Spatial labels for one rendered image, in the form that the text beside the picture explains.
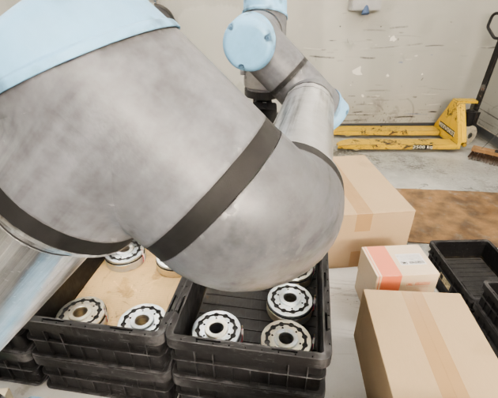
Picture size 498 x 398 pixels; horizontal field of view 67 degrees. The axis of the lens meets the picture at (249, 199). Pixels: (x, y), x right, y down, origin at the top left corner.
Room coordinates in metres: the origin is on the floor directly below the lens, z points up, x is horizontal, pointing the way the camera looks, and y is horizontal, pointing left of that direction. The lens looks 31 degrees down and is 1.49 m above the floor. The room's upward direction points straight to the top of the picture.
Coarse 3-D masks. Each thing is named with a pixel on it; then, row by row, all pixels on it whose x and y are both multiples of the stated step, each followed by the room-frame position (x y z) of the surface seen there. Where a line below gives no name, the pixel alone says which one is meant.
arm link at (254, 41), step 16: (240, 16) 0.58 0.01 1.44; (256, 16) 0.58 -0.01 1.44; (272, 16) 0.65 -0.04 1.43; (224, 32) 0.57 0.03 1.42; (240, 32) 0.56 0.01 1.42; (256, 32) 0.56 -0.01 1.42; (272, 32) 0.57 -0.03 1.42; (224, 48) 0.57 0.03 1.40; (240, 48) 0.56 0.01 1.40; (256, 48) 0.56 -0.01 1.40; (272, 48) 0.56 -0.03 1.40; (288, 48) 0.58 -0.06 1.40; (240, 64) 0.56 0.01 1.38; (256, 64) 0.56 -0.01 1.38; (272, 64) 0.57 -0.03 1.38; (288, 64) 0.57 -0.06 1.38; (272, 80) 0.57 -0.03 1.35
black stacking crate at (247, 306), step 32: (192, 288) 0.59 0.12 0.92; (320, 288) 0.62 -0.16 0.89; (192, 320) 0.57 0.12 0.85; (256, 320) 0.58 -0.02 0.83; (320, 320) 0.53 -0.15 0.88; (192, 352) 0.45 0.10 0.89; (320, 352) 0.46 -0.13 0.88; (256, 384) 0.43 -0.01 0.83; (288, 384) 0.43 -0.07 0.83; (320, 384) 0.43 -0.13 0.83
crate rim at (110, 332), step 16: (176, 288) 0.58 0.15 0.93; (176, 304) 0.53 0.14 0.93; (32, 320) 0.49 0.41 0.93; (48, 320) 0.50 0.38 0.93; (64, 320) 0.49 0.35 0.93; (96, 336) 0.47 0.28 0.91; (112, 336) 0.46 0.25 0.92; (128, 336) 0.46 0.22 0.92; (144, 336) 0.46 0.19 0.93; (160, 336) 0.46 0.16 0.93
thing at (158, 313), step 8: (144, 304) 0.60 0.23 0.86; (152, 304) 0.60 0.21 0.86; (128, 312) 0.57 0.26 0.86; (136, 312) 0.57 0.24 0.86; (152, 312) 0.57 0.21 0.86; (160, 312) 0.57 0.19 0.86; (120, 320) 0.55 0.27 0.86; (128, 320) 0.55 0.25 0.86; (160, 320) 0.56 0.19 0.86; (152, 328) 0.53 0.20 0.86
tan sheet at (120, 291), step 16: (96, 272) 0.74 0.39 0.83; (112, 272) 0.74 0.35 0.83; (128, 272) 0.74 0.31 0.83; (144, 272) 0.74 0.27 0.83; (96, 288) 0.68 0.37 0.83; (112, 288) 0.68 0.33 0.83; (128, 288) 0.68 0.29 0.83; (144, 288) 0.68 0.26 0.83; (160, 288) 0.68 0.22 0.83; (112, 304) 0.63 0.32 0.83; (128, 304) 0.63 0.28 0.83; (160, 304) 0.63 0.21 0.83; (112, 320) 0.58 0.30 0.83
